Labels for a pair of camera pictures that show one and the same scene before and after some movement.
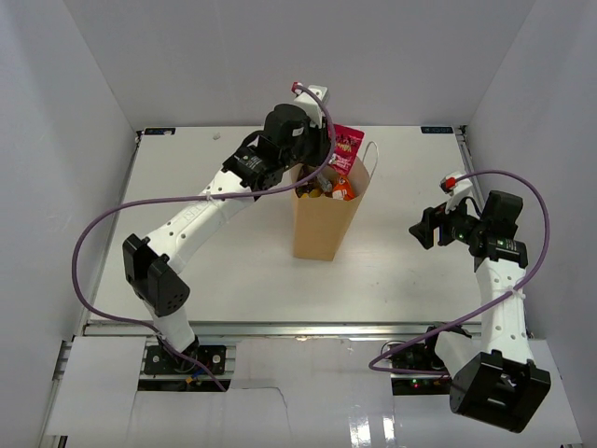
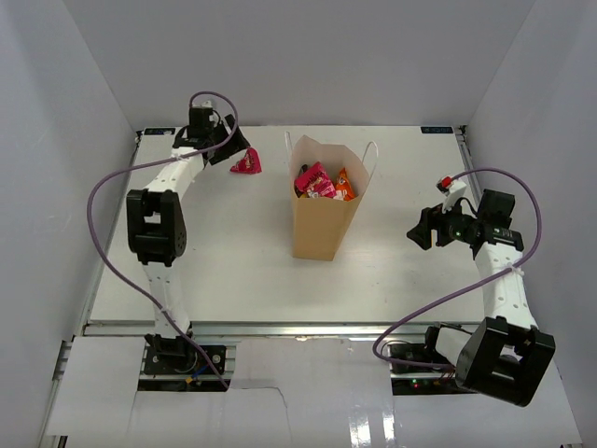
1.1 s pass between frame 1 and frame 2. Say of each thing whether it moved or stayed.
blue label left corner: stayed
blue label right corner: stayed
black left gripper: moved
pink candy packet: moved
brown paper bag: stayed
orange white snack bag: stayed
